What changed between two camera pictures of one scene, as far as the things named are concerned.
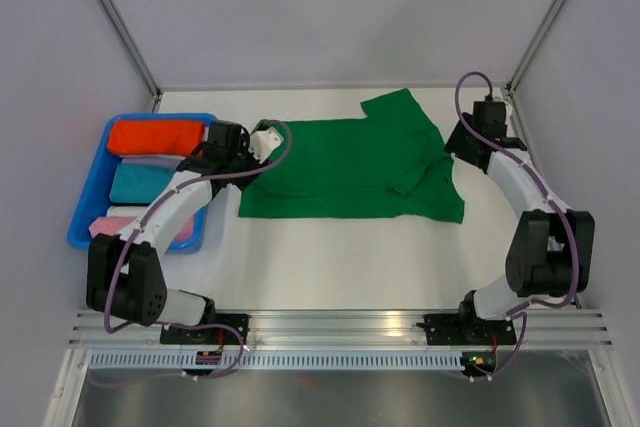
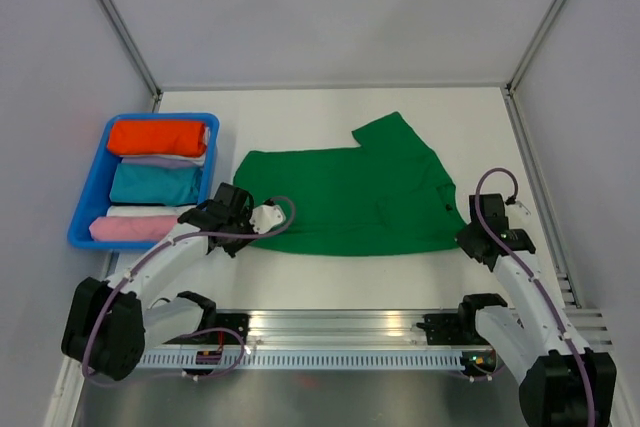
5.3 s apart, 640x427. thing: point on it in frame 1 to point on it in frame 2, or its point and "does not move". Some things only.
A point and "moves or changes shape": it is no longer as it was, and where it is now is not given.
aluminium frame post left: x=116 y=21 does not move
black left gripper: x=244 y=149 to x=244 y=217
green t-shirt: x=391 y=163 moves or changes shape
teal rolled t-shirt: x=138 y=183 does not move
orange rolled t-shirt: x=150 y=137 does not move
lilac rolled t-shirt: x=152 y=161 does not move
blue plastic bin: x=95 y=200 does not move
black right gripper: x=468 y=120 to x=464 y=243
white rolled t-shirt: x=132 y=211 does not move
